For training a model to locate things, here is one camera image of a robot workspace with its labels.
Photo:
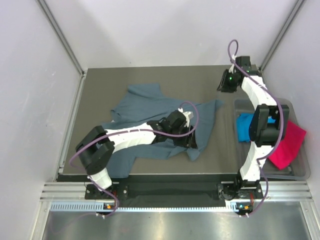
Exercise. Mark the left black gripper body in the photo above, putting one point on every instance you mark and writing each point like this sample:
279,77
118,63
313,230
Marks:
185,141

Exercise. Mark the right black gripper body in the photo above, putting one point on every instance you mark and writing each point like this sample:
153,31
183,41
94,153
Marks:
228,84

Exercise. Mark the grey-blue t-shirt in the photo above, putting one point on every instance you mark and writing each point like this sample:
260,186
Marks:
144,103

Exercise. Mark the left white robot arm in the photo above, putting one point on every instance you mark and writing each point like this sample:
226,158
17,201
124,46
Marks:
96,149

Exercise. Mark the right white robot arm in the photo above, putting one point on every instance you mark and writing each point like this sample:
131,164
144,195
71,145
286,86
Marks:
268,125

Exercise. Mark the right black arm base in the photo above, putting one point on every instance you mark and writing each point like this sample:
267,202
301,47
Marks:
228,191

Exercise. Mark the bright blue t-shirt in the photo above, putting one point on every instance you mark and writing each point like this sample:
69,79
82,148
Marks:
243,122

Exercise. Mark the magenta t-shirt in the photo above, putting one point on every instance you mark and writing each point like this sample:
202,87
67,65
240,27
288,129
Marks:
289,147

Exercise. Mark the clear plastic bin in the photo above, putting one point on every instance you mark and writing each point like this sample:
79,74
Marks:
298,169

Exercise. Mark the right aluminium frame post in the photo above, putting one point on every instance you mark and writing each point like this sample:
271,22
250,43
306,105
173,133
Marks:
293,13

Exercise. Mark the aluminium frame post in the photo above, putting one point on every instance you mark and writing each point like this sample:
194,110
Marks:
293,13
60,35

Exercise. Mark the slotted cable duct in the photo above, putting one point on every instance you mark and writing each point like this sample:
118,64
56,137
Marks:
104,207

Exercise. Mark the front aluminium rail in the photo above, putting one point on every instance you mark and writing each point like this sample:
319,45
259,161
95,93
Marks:
278,191

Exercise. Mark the left aluminium frame post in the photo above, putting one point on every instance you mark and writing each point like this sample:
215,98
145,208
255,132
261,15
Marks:
60,35

